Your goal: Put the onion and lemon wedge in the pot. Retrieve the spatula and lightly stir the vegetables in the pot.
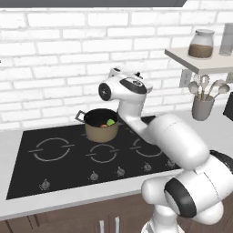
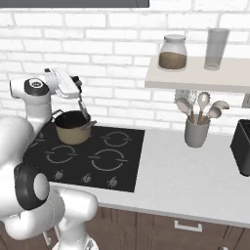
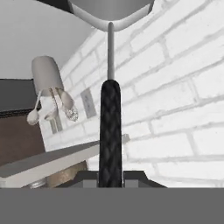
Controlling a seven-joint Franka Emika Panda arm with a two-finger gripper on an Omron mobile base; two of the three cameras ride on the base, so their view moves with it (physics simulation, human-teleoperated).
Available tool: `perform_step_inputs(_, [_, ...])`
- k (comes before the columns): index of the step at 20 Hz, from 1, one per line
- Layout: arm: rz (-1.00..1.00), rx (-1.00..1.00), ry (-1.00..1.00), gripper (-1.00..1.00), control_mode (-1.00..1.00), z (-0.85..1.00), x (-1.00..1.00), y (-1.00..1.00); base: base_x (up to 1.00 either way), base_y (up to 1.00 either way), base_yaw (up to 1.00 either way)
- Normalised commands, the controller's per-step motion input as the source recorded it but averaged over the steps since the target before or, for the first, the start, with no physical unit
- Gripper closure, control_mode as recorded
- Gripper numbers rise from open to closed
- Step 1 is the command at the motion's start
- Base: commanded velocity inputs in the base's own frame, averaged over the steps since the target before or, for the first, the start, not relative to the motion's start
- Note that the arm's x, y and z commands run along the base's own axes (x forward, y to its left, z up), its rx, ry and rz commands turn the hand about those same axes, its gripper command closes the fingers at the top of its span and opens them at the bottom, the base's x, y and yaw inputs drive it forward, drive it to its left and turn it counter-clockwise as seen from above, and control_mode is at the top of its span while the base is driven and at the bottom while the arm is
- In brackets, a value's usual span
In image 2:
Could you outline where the clear glass tumbler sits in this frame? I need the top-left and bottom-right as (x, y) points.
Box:
(203, 27), (230, 71)

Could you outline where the white drawer handle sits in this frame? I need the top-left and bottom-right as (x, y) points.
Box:
(174, 220), (203, 233)

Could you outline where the brown wooden drawer front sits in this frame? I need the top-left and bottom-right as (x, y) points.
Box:
(135, 212), (250, 250)

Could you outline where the brown wooden cupboard door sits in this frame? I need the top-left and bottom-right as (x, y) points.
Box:
(85, 206), (137, 250)

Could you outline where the black toaster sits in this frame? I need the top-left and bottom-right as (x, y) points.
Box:
(229, 118), (250, 178)

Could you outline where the grey whisk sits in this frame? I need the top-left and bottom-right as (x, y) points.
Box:
(175, 89), (198, 113)

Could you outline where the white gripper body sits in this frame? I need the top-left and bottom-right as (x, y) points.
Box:
(53, 68), (82, 101)

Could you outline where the dark grey extractor hood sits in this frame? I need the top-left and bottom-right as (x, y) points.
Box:
(0, 0), (150, 9)

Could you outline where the grey utensil holder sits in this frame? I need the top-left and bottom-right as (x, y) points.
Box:
(184, 114), (211, 149)

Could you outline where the grey hob knob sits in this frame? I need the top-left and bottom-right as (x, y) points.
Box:
(53, 170), (64, 182)
(81, 173), (93, 185)
(106, 176), (118, 188)

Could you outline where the tan cooking pot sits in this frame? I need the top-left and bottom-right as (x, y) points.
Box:
(50, 109), (98, 146)

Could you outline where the white cupboard handle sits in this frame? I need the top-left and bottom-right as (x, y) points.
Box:
(42, 228), (61, 247)

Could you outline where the wooden slotted spoon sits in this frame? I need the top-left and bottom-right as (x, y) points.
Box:
(196, 91), (211, 126)

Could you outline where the beige wall shelf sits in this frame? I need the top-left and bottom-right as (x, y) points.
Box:
(144, 55), (250, 95)

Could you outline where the glass jar with brown contents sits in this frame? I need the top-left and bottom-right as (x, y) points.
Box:
(157, 33), (188, 71)

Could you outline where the grey metal spatula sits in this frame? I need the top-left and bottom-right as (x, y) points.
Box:
(77, 99), (91, 122)

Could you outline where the black hob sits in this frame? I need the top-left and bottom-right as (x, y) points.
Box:
(21, 122), (146, 193)

